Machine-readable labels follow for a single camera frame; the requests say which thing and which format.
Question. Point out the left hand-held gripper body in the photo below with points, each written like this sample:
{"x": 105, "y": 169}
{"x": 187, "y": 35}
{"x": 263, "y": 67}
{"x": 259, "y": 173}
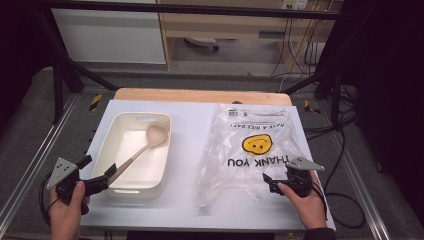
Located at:
{"x": 63, "y": 173}

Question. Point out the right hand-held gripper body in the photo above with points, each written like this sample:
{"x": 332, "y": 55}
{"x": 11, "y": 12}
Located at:
{"x": 300, "y": 180}

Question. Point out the clear printed plastic bag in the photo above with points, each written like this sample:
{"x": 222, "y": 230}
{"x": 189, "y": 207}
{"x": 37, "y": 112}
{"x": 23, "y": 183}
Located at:
{"x": 233, "y": 180}

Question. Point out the white plastic bin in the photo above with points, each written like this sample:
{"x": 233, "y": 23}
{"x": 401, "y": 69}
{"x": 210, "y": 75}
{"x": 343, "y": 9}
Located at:
{"x": 146, "y": 173}

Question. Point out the beige soup ladle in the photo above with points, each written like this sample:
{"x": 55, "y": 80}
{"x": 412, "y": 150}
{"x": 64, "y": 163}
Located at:
{"x": 156, "y": 135}

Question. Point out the person's right hand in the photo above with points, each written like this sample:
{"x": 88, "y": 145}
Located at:
{"x": 311, "y": 208}

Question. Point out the person's left hand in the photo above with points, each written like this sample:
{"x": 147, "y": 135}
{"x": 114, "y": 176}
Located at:
{"x": 66, "y": 216}

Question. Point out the yellow black tape marker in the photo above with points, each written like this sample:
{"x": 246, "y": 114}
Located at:
{"x": 95, "y": 102}
{"x": 310, "y": 107}

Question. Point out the black metal stand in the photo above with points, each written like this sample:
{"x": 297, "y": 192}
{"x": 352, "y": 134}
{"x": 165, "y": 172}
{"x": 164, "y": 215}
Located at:
{"x": 336, "y": 96}
{"x": 58, "y": 90}

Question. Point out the white board sheet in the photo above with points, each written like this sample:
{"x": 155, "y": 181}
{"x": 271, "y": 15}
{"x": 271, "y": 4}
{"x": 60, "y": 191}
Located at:
{"x": 186, "y": 200}

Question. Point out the black curtain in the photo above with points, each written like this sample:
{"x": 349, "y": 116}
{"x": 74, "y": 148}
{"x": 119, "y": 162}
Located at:
{"x": 390, "y": 100}
{"x": 16, "y": 60}

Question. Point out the white cabinet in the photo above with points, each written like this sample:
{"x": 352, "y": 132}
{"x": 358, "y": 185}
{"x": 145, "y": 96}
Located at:
{"x": 110, "y": 33}

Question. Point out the grey chair base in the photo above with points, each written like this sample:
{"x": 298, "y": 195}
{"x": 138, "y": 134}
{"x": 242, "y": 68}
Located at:
{"x": 201, "y": 41}

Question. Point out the light wooden desk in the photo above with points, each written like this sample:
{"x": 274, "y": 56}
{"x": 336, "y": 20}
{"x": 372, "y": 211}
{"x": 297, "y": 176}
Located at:
{"x": 230, "y": 26}

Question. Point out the white power strip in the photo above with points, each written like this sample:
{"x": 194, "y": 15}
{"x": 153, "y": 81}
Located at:
{"x": 295, "y": 4}

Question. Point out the black metal crossbar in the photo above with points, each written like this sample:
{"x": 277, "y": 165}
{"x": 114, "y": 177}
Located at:
{"x": 186, "y": 9}

